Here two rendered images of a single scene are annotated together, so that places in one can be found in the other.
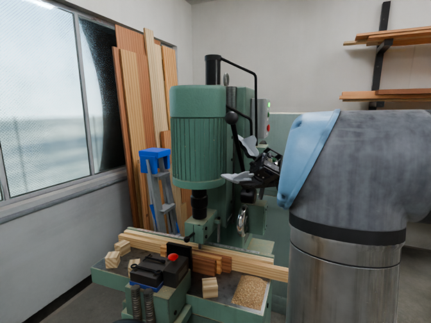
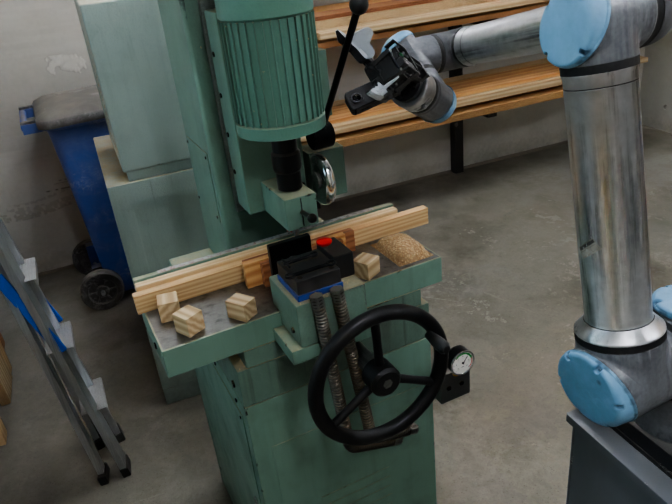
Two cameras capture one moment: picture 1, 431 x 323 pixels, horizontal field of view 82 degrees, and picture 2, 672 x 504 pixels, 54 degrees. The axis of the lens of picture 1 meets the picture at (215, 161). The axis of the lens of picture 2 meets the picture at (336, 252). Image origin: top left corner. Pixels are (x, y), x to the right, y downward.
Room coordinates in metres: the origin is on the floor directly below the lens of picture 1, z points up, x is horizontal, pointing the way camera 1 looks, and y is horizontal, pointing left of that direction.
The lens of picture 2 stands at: (-0.17, 0.87, 1.56)
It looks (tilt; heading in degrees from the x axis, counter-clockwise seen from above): 27 degrees down; 316
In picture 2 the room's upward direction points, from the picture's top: 6 degrees counter-clockwise
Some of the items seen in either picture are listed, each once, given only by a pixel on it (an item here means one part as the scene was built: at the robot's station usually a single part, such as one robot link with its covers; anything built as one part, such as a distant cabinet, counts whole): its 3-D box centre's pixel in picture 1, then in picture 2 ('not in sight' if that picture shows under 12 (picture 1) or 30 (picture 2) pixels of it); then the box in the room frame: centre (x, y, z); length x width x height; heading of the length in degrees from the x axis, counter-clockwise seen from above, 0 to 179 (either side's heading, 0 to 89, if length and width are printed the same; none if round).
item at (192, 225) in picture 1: (202, 226); (290, 204); (0.82, 0.05, 1.03); 0.14 x 0.07 x 0.09; 160
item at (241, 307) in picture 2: (134, 268); (241, 307); (0.73, 0.27, 0.92); 0.05 x 0.04 x 0.04; 12
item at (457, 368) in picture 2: not in sight; (458, 362); (0.51, -0.12, 0.65); 0.06 x 0.04 x 0.08; 70
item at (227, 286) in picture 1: (174, 284); (303, 300); (0.71, 0.13, 0.87); 0.61 x 0.30 x 0.06; 70
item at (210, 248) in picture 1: (191, 249); (276, 253); (0.83, 0.09, 0.93); 0.60 x 0.02 x 0.05; 70
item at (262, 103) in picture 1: (260, 118); not in sight; (1.05, -0.19, 1.40); 0.10 x 0.06 x 0.16; 160
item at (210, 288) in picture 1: (210, 287); (365, 266); (0.64, 0.02, 0.92); 0.04 x 0.04 x 0.04; 8
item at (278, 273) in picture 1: (195, 255); (292, 255); (0.80, 0.07, 0.92); 0.68 x 0.02 x 0.04; 70
